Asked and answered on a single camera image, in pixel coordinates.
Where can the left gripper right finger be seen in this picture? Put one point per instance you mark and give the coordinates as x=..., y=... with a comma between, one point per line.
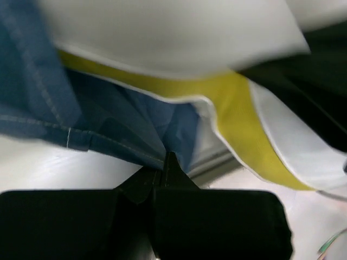
x=188, y=222

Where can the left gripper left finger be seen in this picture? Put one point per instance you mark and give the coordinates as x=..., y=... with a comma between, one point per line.
x=78, y=224

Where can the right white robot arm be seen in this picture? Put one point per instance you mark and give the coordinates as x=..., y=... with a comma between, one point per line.
x=312, y=85

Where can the white pillow yellow edge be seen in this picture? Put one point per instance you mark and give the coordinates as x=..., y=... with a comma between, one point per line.
x=192, y=51

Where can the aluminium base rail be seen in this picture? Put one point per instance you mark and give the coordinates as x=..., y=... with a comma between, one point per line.
x=211, y=162

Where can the blue letter print pillowcase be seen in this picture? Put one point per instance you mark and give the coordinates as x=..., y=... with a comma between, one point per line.
x=41, y=99

